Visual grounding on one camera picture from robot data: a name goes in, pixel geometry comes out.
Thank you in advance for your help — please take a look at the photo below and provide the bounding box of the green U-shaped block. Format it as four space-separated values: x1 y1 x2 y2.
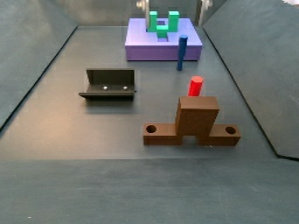
147 11 180 39

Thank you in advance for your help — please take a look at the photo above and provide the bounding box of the purple base board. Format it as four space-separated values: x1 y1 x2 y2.
126 18 203 61

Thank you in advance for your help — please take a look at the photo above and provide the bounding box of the red hexagonal peg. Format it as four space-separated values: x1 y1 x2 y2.
188 76 203 96

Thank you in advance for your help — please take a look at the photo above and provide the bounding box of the blue cylindrical peg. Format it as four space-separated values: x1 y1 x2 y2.
176 35 188 71

